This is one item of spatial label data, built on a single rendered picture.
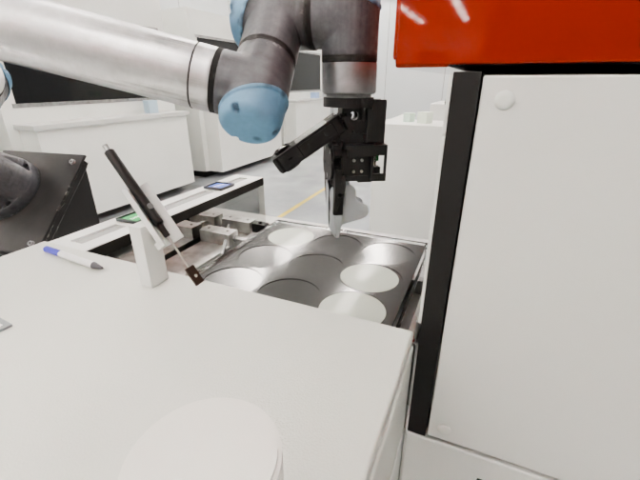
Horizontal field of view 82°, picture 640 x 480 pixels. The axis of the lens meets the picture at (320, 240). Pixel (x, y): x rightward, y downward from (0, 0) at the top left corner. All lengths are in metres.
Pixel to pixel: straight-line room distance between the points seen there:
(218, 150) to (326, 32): 4.74
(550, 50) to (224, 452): 0.33
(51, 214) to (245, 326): 0.65
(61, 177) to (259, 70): 0.67
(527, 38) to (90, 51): 0.42
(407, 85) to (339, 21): 8.11
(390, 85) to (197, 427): 8.58
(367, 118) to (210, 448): 0.46
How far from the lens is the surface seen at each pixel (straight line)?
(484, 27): 0.35
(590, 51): 0.35
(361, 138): 0.56
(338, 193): 0.53
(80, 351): 0.45
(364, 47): 0.53
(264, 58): 0.48
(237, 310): 0.46
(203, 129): 5.28
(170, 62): 0.48
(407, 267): 0.70
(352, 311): 0.56
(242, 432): 0.20
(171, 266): 0.78
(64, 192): 1.00
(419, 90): 8.58
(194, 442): 0.20
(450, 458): 0.54
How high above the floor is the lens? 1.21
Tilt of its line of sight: 23 degrees down
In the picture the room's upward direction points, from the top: straight up
